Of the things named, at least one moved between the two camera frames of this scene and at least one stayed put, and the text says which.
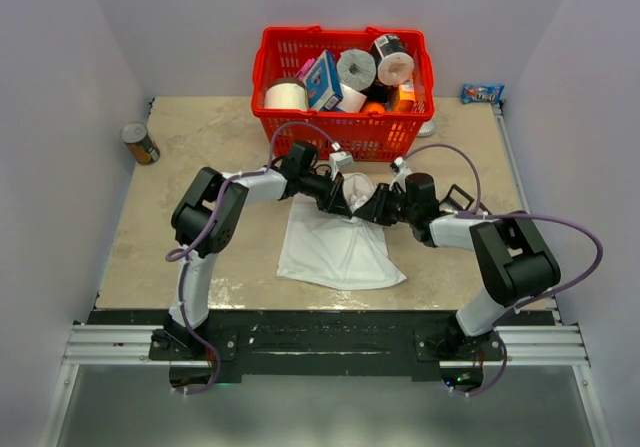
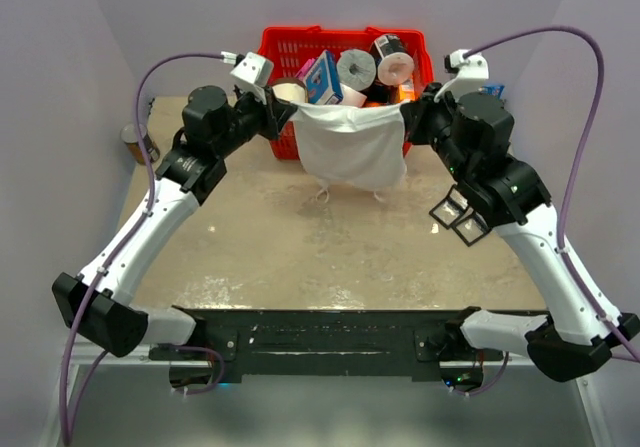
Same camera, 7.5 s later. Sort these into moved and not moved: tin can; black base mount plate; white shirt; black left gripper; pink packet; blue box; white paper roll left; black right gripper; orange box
Moved: black right gripper; black left gripper; white shirt
Not moved: black base mount plate; white paper roll left; blue box; tin can; pink packet; orange box
